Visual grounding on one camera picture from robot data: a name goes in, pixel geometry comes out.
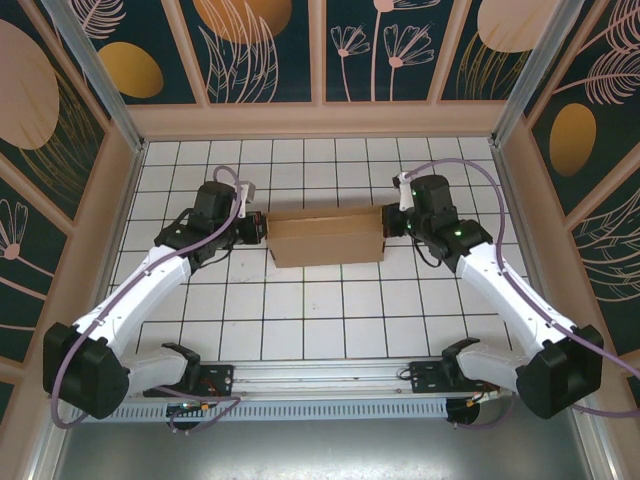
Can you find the aluminium side rail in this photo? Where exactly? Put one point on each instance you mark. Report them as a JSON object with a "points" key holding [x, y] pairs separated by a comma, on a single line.
{"points": [[100, 300], [552, 320]]}

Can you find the small circuit board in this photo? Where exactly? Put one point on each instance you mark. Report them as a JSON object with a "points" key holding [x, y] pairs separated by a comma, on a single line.
{"points": [[187, 406]]}

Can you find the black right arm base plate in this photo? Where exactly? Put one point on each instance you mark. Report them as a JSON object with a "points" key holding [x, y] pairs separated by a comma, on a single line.
{"points": [[425, 380]]}

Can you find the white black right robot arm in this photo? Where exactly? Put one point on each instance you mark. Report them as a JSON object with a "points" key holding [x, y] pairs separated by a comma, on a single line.
{"points": [[505, 295]]}

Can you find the grey metal sheet panel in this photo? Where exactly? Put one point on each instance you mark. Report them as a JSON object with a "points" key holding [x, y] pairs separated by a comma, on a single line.
{"points": [[320, 450]]}

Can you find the aluminium frame post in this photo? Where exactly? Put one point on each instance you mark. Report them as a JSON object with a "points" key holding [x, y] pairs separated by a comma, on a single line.
{"points": [[107, 95], [525, 80]]}

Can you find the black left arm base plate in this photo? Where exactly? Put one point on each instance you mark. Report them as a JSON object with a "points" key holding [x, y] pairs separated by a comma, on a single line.
{"points": [[220, 375]]}

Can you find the long aluminium mounting rail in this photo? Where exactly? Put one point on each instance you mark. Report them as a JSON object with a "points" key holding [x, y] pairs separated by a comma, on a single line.
{"points": [[320, 372]]}

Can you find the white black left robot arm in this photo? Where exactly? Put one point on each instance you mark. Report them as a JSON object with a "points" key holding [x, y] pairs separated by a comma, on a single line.
{"points": [[145, 295]]}

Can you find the brown cardboard box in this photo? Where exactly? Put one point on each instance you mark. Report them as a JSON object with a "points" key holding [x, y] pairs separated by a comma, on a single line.
{"points": [[325, 250]]}

